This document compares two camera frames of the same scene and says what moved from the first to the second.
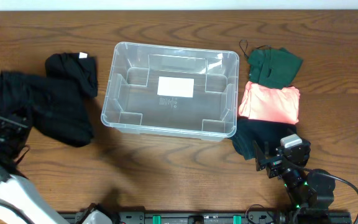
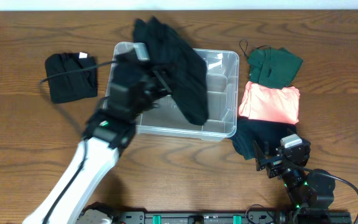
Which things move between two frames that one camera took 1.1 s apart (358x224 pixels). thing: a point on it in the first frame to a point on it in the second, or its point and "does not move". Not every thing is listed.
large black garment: x=55 y=114 to x=183 y=68
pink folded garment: x=271 y=104 does not move
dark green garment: x=277 y=68 does not move
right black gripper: x=275 y=163 does not move
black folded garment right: x=267 y=133 does not move
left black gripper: x=8 y=125 to x=153 y=78
